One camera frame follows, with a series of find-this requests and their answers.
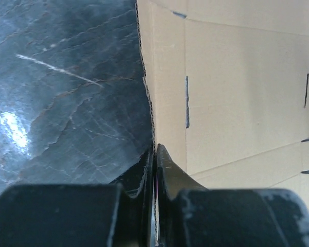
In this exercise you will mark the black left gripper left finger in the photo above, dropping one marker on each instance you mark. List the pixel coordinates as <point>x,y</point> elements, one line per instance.
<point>114,214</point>

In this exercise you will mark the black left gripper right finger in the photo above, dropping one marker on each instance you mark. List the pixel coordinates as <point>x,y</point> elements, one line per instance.
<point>192,215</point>

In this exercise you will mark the brown cardboard box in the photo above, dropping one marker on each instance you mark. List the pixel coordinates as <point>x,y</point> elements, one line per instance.
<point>229,86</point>

